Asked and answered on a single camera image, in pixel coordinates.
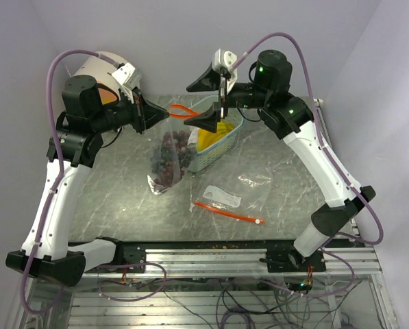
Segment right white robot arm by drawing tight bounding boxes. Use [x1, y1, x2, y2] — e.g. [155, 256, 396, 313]
[186, 49, 375, 271]

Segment aluminium frame rail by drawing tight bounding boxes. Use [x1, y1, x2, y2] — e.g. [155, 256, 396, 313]
[22, 247, 383, 279]

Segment light blue plastic basket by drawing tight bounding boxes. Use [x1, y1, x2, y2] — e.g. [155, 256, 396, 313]
[186, 110, 245, 173]

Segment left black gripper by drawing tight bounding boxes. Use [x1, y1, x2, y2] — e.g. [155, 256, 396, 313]
[90, 84, 170, 134]

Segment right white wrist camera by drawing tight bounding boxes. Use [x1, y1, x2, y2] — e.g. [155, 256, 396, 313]
[212, 49, 238, 95]

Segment red grape bunch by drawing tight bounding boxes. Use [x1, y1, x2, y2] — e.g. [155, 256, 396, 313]
[149, 130, 196, 194]

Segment dark blue grape bunch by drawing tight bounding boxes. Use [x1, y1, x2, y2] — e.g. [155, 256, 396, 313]
[150, 147, 169, 174]

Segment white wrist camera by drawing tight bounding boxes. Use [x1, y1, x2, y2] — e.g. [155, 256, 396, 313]
[111, 62, 142, 103]
[212, 49, 238, 95]

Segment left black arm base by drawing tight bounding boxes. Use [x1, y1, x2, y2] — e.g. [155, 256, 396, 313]
[97, 236, 146, 273]

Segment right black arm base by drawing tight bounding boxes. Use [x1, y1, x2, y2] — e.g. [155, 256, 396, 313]
[259, 245, 326, 273]

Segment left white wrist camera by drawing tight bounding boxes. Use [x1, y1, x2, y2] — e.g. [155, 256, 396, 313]
[111, 62, 142, 103]

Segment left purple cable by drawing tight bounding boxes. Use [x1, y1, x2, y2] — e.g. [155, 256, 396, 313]
[18, 49, 121, 315]

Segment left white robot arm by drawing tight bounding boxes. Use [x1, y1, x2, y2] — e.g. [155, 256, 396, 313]
[5, 75, 169, 287]

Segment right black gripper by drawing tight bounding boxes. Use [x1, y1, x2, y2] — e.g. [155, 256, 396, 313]
[184, 62, 270, 132]

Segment yellow banana bunch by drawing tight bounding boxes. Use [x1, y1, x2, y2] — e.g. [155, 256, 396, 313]
[197, 122, 234, 151]

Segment clear zip bag orange zipper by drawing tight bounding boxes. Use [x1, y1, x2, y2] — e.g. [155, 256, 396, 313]
[147, 103, 197, 195]

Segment loose wires below table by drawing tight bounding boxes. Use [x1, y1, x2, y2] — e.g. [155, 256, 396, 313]
[97, 263, 362, 329]

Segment white cylinder orange lid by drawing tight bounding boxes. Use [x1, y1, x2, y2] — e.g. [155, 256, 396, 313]
[75, 51, 129, 106]

